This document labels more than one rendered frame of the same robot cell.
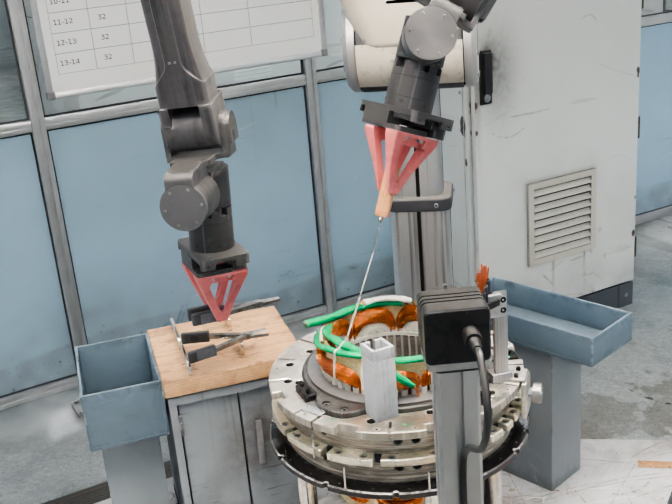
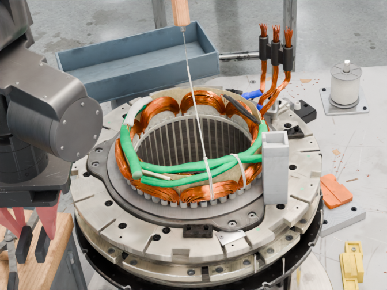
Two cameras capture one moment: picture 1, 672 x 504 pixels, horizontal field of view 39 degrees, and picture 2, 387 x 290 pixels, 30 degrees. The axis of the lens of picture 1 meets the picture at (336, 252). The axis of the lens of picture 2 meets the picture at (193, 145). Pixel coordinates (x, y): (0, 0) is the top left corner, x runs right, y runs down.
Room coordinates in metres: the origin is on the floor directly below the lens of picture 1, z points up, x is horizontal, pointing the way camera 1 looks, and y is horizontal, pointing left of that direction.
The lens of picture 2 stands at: (0.75, 0.54, 1.71)
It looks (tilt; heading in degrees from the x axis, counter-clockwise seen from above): 41 degrees down; 299
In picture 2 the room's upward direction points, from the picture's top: 5 degrees counter-clockwise
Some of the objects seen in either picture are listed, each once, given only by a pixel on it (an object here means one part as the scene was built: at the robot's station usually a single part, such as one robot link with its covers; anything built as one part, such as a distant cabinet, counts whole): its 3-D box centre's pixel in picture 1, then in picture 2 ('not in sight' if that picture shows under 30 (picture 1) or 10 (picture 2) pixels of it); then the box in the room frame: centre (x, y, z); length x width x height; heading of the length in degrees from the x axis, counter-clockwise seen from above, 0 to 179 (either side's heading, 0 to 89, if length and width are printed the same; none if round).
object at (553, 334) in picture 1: (538, 389); (145, 120); (1.29, -0.29, 0.92); 0.25 x 0.11 x 0.28; 43
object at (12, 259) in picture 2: (232, 342); (12, 256); (1.20, 0.15, 1.09); 0.06 x 0.01 x 0.01; 130
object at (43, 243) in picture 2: (207, 317); (43, 243); (1.13, 0.17, 1.16); 0.04 x 0.01 x 0.02; 113
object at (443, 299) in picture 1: (450, 320); not in sight; (0.59, -0.07, 1.37); 0.06 x 0.04 x 0.04; 1
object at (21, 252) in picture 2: (202, 312); (23, 244); (1.15, 0.18, 1.16); 0.04 x 0.01 x 0.02; 113
